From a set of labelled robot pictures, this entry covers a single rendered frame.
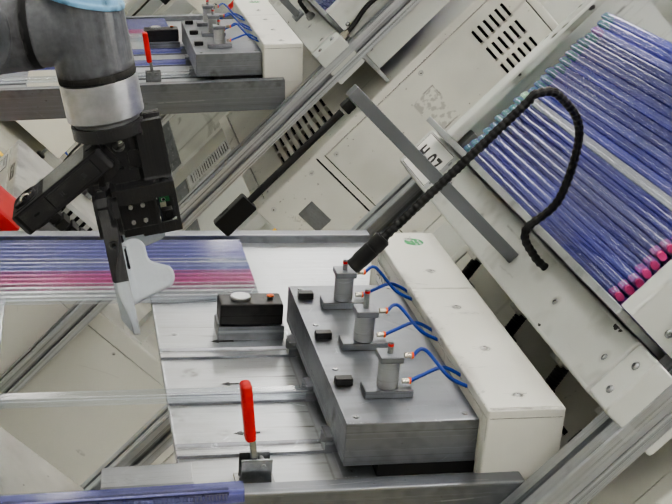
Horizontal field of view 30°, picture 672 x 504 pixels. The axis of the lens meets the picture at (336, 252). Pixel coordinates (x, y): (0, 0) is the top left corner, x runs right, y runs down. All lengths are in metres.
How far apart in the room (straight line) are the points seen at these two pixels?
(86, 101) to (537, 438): 0.54
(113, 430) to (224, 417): 1.48
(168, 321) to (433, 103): 1.21
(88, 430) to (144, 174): 1.60
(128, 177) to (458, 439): 0.41
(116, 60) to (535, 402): 0.52
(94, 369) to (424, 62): 0.95
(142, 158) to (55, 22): 0.16
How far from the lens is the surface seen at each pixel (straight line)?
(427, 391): 1.29
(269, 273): 1.70
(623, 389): 1.20
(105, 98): 1.20
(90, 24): 1.19
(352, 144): 2.61
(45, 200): 1.25
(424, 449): 1.25
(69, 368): 2.73
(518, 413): 1.23
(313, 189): 2.62
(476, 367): 1.30
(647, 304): 1.19
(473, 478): 1.24
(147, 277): 1.24
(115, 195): 1.23
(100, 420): 2.79
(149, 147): 1.24
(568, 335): 1.30
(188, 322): 1.55
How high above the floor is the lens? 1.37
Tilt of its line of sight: 7 degrees down
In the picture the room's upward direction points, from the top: 47 degrees clockwise
